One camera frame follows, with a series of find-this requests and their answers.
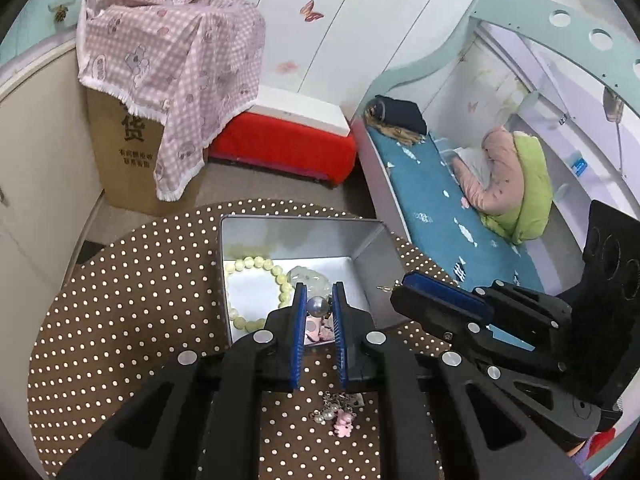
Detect pink quilt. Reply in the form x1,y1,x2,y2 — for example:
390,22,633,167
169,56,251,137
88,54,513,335
452,127,526,216

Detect blue printed bed sheet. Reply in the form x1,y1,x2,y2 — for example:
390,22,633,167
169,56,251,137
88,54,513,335
367,127,556,296

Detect red storage box white lid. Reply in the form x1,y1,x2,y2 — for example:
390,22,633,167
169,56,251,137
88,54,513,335
207,85,357,188

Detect teal bunk bed frame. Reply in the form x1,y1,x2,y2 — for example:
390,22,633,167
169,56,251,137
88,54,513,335
352,0,640,301

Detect pale jade pendant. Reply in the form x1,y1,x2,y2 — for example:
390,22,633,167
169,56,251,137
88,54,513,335
287,265,329,292

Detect pearl keychain with pink bear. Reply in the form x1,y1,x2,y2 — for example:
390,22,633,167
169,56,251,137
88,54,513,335
314,391,364,439

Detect green and pink pillows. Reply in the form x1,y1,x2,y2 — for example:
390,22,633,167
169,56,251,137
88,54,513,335
480,130,555,245

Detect grey metal tin box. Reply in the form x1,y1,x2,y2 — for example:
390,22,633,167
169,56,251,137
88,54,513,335
220,214,406,348

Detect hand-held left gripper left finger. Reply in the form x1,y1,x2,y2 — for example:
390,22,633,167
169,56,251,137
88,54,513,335
55,282,308,480

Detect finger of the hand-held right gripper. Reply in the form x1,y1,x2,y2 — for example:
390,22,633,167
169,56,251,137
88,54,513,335
390,272,601,442
472,279,573,363

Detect white wardrobe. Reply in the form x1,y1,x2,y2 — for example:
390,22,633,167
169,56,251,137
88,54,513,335
175,0,483,111

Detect brown cardboard box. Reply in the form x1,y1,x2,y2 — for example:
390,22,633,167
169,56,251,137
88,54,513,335
86,87,203,216

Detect brown polka dot tablecloth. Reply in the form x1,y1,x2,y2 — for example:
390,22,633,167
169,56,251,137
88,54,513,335
27,199,481,480

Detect dark pink butterfly sticker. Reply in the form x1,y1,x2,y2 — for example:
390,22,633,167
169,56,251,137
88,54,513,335
299,0,326,23

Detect pink checked cloth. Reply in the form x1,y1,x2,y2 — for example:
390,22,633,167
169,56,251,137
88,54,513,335
76,0,267,202

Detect white pillow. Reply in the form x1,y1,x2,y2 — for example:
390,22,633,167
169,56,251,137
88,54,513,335
452,147,493,181

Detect lilac stair cabinet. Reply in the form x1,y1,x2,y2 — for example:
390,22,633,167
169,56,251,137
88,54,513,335
0,0,118,61

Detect pink charm with silver ball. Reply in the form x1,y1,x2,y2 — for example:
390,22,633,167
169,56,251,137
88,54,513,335
305,297,336,345

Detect clip-on bed lamp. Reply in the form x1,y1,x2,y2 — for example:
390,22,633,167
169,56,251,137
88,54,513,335
604,87,626,124

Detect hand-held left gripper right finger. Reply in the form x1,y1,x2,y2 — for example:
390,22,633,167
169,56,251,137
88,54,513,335
331,281,587,480

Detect beige low cabinet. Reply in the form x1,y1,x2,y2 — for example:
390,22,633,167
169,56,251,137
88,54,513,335
0,35,108,281

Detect cream bead bracelet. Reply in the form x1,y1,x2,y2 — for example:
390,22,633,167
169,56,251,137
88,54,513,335
224,256,294,334

